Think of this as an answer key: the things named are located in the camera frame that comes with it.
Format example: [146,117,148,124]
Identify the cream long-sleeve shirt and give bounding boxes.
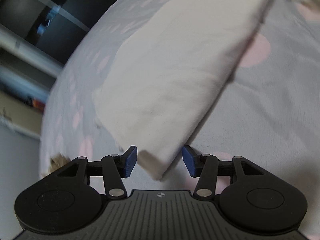
[92,0,279,182]

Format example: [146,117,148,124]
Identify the dark wardrobe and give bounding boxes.
[0,0,137,67]

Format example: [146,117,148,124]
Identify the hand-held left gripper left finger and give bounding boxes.
[56,145,138,201]

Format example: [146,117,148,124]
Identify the bed with polka-dot sheet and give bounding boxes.
[39,0,320,240]

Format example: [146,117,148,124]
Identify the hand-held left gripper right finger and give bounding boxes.
[182,145,264,200]

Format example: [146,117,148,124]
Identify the olive striped garment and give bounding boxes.
[41,152,71,178]

